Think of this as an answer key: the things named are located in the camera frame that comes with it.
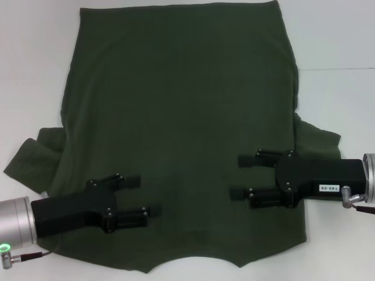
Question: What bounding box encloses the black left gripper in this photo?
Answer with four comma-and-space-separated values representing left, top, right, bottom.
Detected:
30, 174, 161, 238

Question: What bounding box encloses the right arm connector cable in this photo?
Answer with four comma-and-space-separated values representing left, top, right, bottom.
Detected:
342, 186, 375, 216

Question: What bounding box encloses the left arm connector cable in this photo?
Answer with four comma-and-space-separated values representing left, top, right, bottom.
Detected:
0, 248, 61, 261

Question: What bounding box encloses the arm connector cable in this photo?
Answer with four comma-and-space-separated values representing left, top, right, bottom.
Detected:
0, 248, 61, 261
342, 186, 375, 216

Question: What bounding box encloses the dark green t-shirt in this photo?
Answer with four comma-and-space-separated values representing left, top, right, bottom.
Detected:
3, 0, 342, 275

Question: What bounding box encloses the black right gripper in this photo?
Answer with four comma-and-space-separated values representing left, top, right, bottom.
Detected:
229, 148, 367, 210

